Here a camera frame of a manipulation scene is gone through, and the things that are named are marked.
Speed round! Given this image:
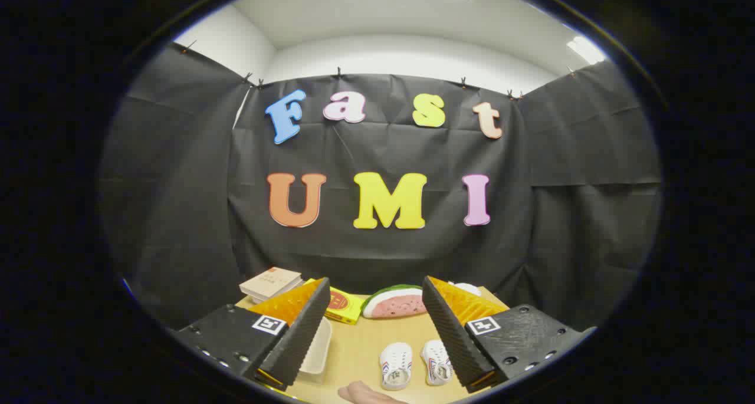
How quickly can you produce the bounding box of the small ceiling light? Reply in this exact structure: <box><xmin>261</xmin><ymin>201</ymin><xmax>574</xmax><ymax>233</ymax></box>
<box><xmin>566</xmin><ymin>35</ymin><xmax>607</xmax><ymax>65</ymax></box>

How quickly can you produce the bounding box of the watermelon slice plush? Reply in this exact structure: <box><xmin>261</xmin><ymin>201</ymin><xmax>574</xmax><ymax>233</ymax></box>
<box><xmin>361</xmin><ymin>284</ymin><xmax>428</xmax><ymax>319</ymax></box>

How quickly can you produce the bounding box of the yellow book with red circle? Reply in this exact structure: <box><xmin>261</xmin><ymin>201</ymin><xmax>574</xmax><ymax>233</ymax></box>
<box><xmin>304</xmin><ymin>278</ymin><xmax>367</xmax><ymax>325</ymax></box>

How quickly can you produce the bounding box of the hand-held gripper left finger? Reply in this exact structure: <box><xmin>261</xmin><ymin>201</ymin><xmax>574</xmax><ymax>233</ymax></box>
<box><xmin>175</xmin><ymin>277</ymin><xmax>332</xmax><ymax>392</ymax></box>

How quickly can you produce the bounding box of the white striped shoe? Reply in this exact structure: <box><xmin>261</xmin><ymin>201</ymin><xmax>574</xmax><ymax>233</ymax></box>
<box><xmin>379</xmin><ymin>342</ymin><xmax>413</xmax><ymax>391</ymax></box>
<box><xmin>421</xmin><ymin>340</ymin><xmax>454</xmax><ymax>386</ymax></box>

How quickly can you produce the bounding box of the cream fabric storage box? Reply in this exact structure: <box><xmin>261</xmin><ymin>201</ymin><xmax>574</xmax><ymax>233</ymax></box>
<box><xmin>298</xmin><ymin>317</ymin><xmax>333</xmax><ymax>376</ymax></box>

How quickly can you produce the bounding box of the beige book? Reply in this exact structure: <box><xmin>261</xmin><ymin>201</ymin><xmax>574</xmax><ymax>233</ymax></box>
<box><xmin>239</xmin><ymin>267</ymin><xmax>304</xmax><ymax>303</ymax></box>

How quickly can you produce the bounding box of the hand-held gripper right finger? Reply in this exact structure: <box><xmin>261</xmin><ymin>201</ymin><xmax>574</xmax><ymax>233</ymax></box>
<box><xmin>421</xmin><ymin>276</ymin><xmax>596</xmax><ymax>394</ymax></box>

